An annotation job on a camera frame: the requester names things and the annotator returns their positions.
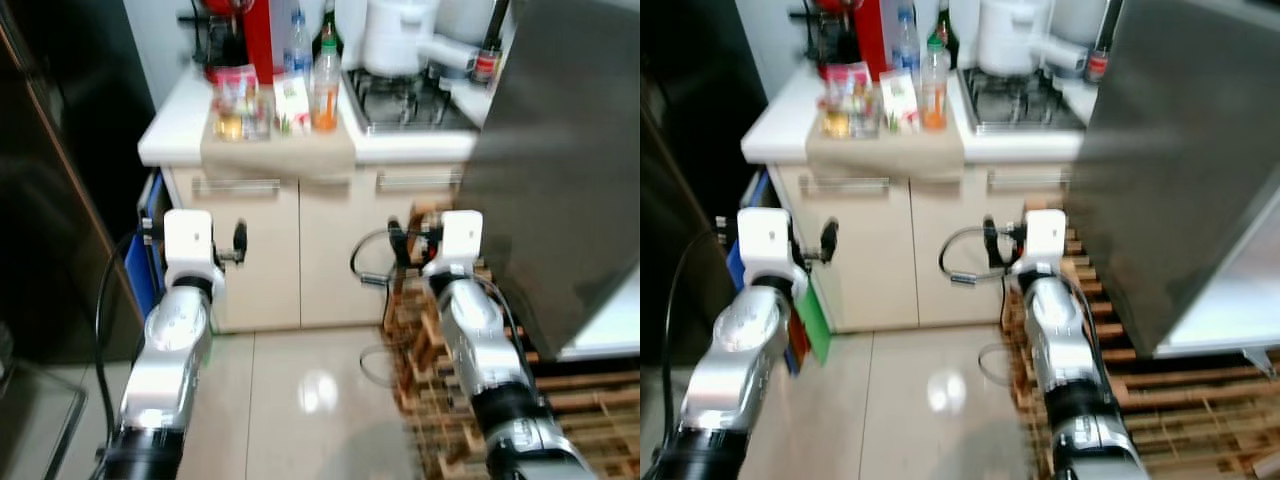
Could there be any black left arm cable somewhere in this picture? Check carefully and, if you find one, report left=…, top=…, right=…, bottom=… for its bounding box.
left=655, top=215, right=741, bottom=480
left=93, top=220, right=166, bottom=480

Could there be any silver mini fridge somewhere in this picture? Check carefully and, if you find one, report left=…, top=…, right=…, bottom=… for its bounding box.
left=455, top=0, right=641, bottom=363
left=1062, top=0, right=1280, bottom=359

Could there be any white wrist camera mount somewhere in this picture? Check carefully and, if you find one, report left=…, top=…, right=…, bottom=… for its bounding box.
left=162, top=209, right=227, bottom=297
left=1012, top=208, right=1069, bottom=286
left=736, top=208, right=807, bottom=299
left=424, top=210, right=485, bottom=286

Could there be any clear water bottle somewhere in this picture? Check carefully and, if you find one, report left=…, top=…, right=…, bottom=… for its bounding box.
left=893, top=5, right=921, bottom=76
left=283, top=8, right=313, bottom=81

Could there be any dark green glass bottle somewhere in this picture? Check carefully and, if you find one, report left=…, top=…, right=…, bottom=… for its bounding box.
left=316, top=0, right=344, bottom=56
left=932, top=0, right=959, bottom=66

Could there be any tan cloth mat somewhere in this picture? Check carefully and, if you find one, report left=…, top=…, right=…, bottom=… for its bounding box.
left=803, top=100, right=969, bottom=183
left=198, top=100, right=358, bottom=181

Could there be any blue flat board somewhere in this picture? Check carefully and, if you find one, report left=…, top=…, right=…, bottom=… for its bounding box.
left=124, top=172, right=167, bottom=321
left=727, top=168, right=771, bottom=301

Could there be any wooden slat pallet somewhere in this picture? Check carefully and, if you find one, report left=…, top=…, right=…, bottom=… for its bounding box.
left=383, top=200, right=641, bottom=480
left=1000, top=200, right=1280, bottom=480

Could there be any orange juice bottle green cap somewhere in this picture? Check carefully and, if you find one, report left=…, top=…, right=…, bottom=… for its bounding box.
left=311, top=37, right=342, bottom=133
left=920, top=35, right=952, bottom=132

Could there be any red black appliance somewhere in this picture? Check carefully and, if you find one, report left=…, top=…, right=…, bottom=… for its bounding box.
left=800, top=0, right=891, bottom=83
left=195, top=0, right=276, bottom=86

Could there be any green flat board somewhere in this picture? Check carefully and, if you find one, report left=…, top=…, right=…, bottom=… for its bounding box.
left=790, top=268, right=833, bottom=367

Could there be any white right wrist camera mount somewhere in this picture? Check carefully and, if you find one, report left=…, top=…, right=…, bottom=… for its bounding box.
left=1012, top=208, right=1069, bottom=286
left=424, top=210, right=485, bottom=286

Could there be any steel drawer handle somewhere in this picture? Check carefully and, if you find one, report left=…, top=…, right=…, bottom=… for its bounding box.
left=985, top=170, right=1073, bottom=191
left=798, top=177, right=891, bottom=197
left=192, top=177, right=282, bottom=197
left=377, top=171, right=467, bottom=192

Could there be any dark bottle red label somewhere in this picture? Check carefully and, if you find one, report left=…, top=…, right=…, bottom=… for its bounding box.
left=1085, top=0, right=1123, bottom=84
left=470, top=0, right=509, bottom=86

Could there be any tall black glossy appliance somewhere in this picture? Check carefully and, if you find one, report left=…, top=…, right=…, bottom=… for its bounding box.
left=640, top=0, right=746, bottom=366
left=0, top=0, right=158, bottom=366

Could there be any beige stove counter cabinet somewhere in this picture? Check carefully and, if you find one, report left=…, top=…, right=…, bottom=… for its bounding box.
left=740, top=65, right=1101, bottom=333
left=138, top=65, right=501, bottom=333

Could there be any steel gas stove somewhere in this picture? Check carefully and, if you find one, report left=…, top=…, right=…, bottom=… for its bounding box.
left=343, top=66, right=483, bottom=137
left=955, top=66, right=1091, bottom=136

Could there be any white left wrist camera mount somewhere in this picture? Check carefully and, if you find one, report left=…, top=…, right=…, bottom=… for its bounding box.
left=162, top=209, right=227, bottom=297
left=736, top=208, right=807, bottom=299

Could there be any clear snack pack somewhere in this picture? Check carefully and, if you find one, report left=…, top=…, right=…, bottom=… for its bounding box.
left=208, top=64, right=273, bottom=142
left=818, top=62, right=883, bottom=139

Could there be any white green drink carton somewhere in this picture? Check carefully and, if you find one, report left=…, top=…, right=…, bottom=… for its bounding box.
left=272, top=75, right=312, bottom=137
left=878, top=72, right=921, bottom=136

